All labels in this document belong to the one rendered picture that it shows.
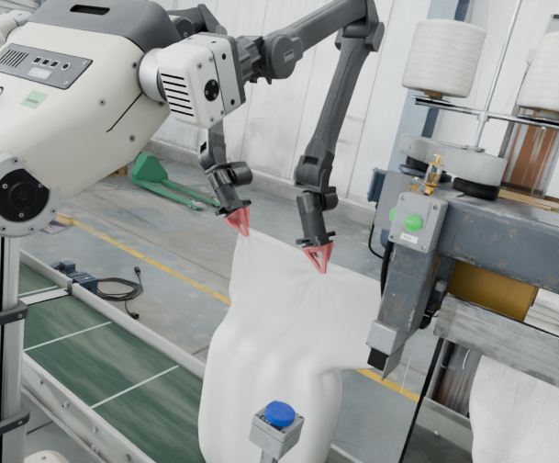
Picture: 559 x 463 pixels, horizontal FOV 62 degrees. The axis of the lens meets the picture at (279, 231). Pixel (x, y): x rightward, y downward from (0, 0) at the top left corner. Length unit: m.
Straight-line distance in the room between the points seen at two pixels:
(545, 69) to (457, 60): 0.18
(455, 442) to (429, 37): 1.03
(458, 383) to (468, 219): 0.74
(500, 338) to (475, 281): 0.18
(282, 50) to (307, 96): 6.15
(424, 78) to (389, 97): 5.34
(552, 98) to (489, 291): 0.43
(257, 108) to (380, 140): 2.12
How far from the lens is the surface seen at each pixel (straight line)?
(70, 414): 1.78
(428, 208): 0.84
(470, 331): 1.09
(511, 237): 0.87
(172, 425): 1.67
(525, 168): 1.35
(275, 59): 0.92
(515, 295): 1.19
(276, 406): 1.01
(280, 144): 7.27
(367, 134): 6.58
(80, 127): 0.87
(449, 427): 1.44
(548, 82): 1.14
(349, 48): 1.24
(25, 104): 0.93
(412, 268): 0.91
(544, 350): 1.07
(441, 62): 1.18
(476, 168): 0.98
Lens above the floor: 1.45
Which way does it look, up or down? 16 degrees down
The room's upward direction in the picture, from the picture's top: 12 degrees clockwise
